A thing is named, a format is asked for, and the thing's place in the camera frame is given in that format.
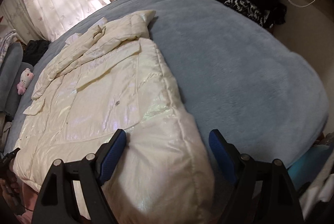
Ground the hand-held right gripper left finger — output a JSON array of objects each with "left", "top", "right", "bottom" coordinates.
[{"left": 31, "top": 129, "right": 127, "bottom": 224}]

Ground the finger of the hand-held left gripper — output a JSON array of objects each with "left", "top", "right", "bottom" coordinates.
[{"left": 0, "top": 147, "right": 21, "bottom": 166}]

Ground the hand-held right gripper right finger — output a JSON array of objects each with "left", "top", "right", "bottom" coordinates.
[{"left": 209, "top": 129, "right": 304, "bottom": 224}]

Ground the white puffer jacket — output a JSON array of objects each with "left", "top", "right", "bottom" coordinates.
[{"left": 12, "top": 10, "right": 216, "bottom": 224}]

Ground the person's left hand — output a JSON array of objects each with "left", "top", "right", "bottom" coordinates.
[{"left": 0, "top": 165, "right": 23, "bottom": 204}]

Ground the grey pillow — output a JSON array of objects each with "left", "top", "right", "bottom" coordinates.
[{"left": 0, "top": 121, "right": 13, "bottom": 147}]

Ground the pink clothing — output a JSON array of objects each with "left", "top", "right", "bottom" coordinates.
[{"left": 16, "top": 182, "right": 92, "bottom": 224}]

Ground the white and pink cat plush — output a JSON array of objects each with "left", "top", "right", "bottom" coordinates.
[{"left": 17, "top": 68, "right": 35, "bottom": 95}]

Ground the cyan item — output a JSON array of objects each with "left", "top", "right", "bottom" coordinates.
[{"left": 288, "top": 144, "right": 334, "bottom": 185}]

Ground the white item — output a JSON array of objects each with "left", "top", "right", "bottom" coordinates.
[{"left": 299, "top": 167, "right": 334, "bottom": 211}]

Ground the black cloth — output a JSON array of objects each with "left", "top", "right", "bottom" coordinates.
[{"left": 22, "top": 40, "right": 51, "bottom": 66}]

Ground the purple floral folded blanket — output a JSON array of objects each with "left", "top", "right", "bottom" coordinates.
[{"left": 0, "top": 30, "right": 17, "bottom": 60}]

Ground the black and white patterned clothing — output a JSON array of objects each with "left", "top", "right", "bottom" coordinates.
[{"left": 209, "top": 0, "right": 269, "bottom": 29}]

